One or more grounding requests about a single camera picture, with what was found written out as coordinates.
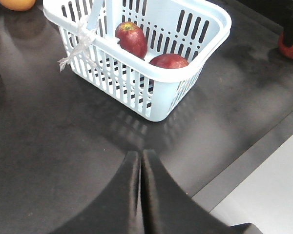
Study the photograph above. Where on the light blue plastic basket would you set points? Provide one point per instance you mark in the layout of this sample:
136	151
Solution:
146	54

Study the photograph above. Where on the yellow apple front left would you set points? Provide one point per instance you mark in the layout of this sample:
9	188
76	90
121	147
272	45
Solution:
18	5

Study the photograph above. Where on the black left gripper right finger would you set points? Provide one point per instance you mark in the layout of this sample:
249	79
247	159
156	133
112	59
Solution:
167	209

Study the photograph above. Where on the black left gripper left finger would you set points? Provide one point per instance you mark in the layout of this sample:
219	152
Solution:
114	210

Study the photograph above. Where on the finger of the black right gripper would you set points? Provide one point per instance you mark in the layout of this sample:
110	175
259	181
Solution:
288	25

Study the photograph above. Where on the black wooden produce display stand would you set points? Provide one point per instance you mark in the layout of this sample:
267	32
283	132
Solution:
62	139

